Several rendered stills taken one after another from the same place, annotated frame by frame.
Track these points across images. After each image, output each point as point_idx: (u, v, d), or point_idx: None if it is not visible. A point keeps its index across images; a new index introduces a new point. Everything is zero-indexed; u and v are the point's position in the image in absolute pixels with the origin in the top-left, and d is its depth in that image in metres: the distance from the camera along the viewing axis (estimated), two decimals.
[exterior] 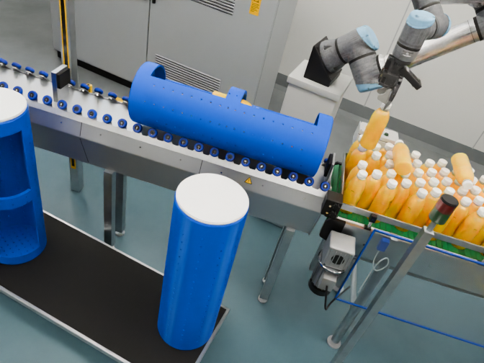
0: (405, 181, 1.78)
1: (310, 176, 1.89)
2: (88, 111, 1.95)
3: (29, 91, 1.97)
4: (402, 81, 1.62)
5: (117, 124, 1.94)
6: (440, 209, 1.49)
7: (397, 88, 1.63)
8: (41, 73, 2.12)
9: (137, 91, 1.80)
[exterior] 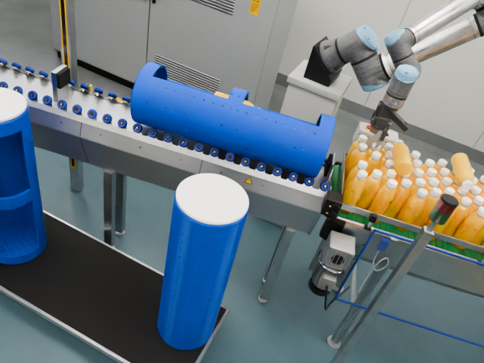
0: (405, 181, 1.78)
1: (312, 177, 1.89)
2: (88, 111, 1.95)
3: (29, 91, 1.97)
4: (390, 124, 1.85)
5: (117, 124, 1.94)
6: (440, 209, 1.49)
7: (387, 130, 1.86)
8: (41, 73, 2.12)
9: (140, 91, 1.80)
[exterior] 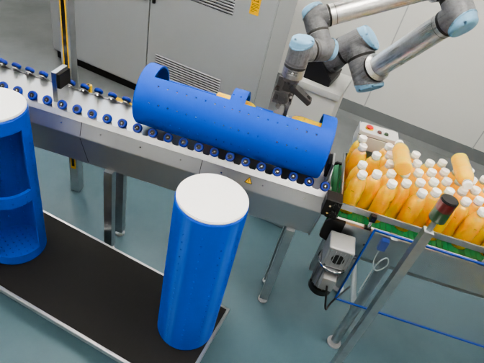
0: (405, 181, 1.78)
1: (313, 178, 1.89)
2: (88, 111, 1.95)
3: (29, 91, 1.97)
4: (292, 97, 1.76)
5: (117, 124, 1.94)
6: (440, 209, 1.49)
7: (288, 104, 1.77)
8: (41, 73, 2.12)
9: (142, 92, 1.80)
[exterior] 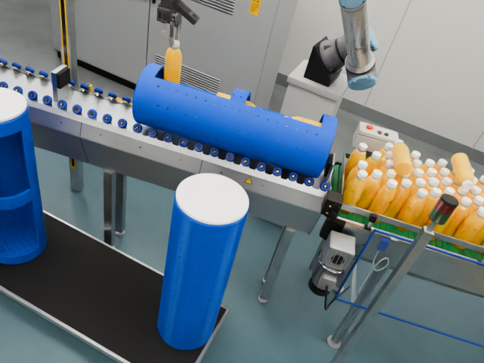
0: (405, 181, 1.78)
1: (313, 178, 1.89)
2: (88, 111, 1.95)
3: (29, 91, 1.97)
4: (176, 15, 1.67)
5: (117, 124, 1.94)
6: (440, 209, 1.49)
7: (172, 22, 1.67)
8: (41, 73, 2.12)
9: (142, 92, 1.80)
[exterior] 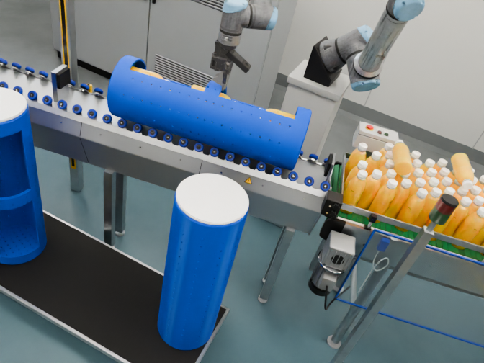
0: (405, 181, 1.78)
1: (309, 176, 1.89)
2: (88, 111, 1.95)
3: (29, 91, 1.97)
4: (229, 64, 1.73)
5: (125, 124, 1.94)
6: (440, 209, 1.49)
7: (225, 72, 1.74)
8: (41, 73, 2.12)
9: (116, 84, 1.81)
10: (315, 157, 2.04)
